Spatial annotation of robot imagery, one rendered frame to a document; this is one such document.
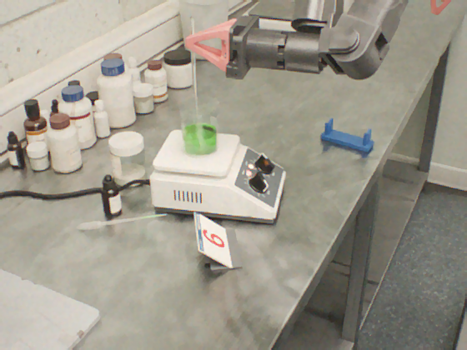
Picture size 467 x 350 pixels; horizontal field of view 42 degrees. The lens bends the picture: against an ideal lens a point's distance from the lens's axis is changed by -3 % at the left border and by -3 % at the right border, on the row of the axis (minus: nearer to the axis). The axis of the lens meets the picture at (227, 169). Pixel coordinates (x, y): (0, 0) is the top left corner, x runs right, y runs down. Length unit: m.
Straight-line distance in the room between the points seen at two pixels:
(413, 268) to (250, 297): 1.30
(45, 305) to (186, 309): 0.19
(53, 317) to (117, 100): 0.54
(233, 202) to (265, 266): 0.12
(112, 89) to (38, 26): 0.20
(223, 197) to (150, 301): 0.21
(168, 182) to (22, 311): 0.29
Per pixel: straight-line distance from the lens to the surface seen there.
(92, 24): 1.43
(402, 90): 1.45
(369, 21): 0.85
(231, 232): 0.95
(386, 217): 2.17
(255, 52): 0.88
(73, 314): 0.84
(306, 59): 0.87
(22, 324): 0.84
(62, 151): 1.12
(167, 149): 1.00
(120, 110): 1.25
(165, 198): 0.98
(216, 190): 0.95
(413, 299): 1.99
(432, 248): 2.20
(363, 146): 1.18
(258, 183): 0.97
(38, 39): 1.30
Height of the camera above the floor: 1.34
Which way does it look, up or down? 32 degrees down
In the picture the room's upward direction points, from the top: 1 degrees counter-clockwise
